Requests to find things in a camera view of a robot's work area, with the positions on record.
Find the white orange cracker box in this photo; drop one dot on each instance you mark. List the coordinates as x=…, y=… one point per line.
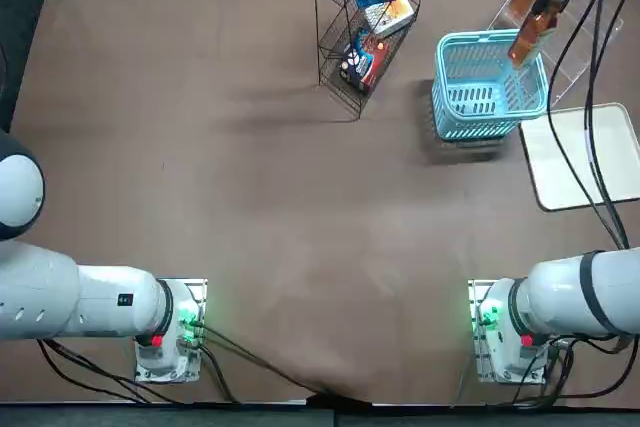
x=392, y=14

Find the light blue plastic shopping basket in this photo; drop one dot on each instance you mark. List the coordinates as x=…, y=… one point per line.
x=441, y=67

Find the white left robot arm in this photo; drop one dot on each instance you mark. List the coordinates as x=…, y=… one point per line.
x=100, y=302

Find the cream plastic tray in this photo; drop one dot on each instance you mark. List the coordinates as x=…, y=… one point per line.
x=542, y=172

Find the clear acrylic shelf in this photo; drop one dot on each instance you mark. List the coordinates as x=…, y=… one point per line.
x=570, y=77

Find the dark brown cookie box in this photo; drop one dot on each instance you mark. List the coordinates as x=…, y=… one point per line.
x=365, y=64

